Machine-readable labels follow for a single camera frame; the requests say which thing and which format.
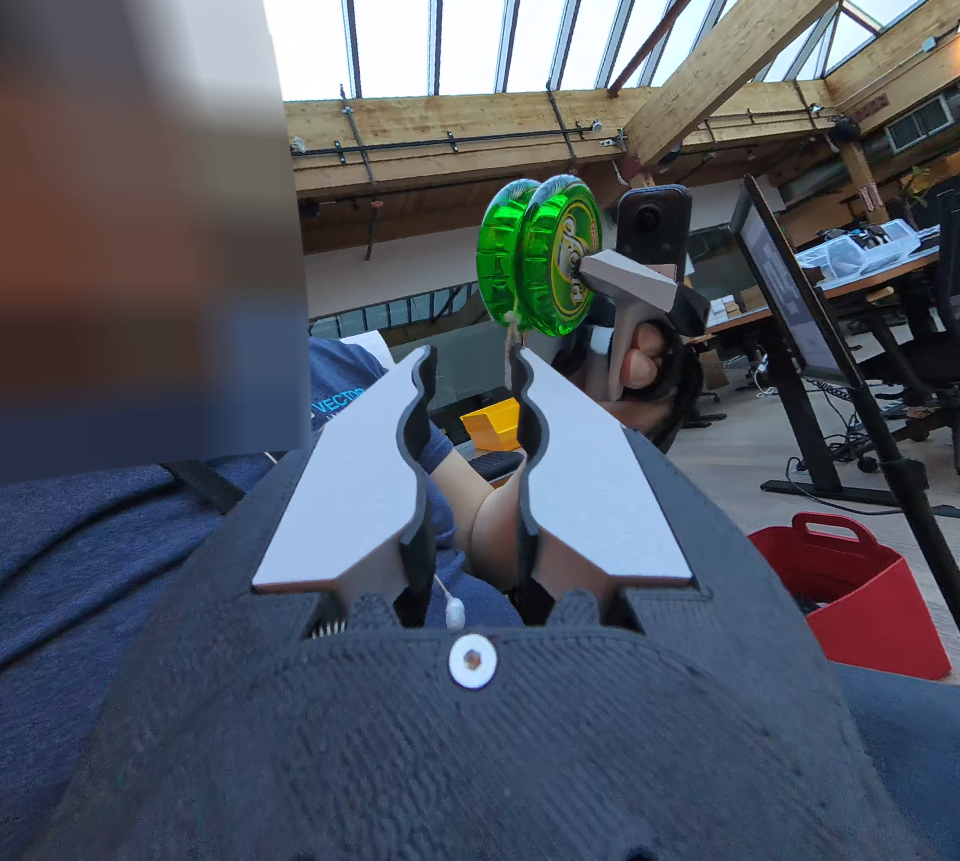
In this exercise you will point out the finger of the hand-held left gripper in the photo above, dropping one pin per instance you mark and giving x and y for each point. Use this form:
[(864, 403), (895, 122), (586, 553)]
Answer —
[(630, 280)]

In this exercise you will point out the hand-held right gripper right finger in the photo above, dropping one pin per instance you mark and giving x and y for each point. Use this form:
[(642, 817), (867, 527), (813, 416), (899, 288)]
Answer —
[(600, 501)]

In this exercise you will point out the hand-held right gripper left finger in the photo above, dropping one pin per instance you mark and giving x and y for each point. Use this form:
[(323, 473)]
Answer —
[(352, 486)]

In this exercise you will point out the green yoyo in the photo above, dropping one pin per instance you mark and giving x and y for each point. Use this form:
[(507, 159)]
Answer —
[(540, 253)]

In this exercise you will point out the person's left forearm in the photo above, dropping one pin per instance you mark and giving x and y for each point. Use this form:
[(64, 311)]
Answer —
[(487, 523)]

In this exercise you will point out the person's left hand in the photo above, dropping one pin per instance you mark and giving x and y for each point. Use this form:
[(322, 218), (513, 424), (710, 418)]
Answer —
[(645, 362)]

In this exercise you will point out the stack of white boxes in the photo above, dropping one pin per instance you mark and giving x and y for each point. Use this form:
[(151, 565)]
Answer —
[(727, 310)]

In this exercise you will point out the black keyboard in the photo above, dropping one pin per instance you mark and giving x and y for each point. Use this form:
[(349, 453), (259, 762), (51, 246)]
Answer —
[(499, 467)]

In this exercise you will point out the yellow plastic bin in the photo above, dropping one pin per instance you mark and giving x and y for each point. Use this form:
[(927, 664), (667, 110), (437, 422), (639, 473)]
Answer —
[(491, 426)]

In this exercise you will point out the white paper sheet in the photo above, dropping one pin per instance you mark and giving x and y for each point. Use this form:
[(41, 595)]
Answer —
[(371, 347)]

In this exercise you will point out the black monitor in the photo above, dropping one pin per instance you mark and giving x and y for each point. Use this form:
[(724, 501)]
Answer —
[(787, 291)]

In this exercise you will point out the clear plastic boxes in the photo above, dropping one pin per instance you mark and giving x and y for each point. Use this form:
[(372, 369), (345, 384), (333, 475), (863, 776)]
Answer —
[(862, 250)]

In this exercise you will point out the red plastic bin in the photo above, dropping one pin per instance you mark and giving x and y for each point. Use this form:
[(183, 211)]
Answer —
[(847, 598)]

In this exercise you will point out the black tripod pole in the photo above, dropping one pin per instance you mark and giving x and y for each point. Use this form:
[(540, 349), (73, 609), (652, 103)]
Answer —
[(907, 486)]

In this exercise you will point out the black office chair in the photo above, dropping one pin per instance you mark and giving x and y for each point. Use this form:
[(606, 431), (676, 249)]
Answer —
[(945, 351)]

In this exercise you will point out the person's blue trouser leg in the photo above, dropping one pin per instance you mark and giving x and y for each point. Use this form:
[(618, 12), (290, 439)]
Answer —
[(915, 763)]

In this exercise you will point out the grey wall air vent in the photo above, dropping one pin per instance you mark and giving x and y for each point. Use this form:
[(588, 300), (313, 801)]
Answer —
[(919, 124)]

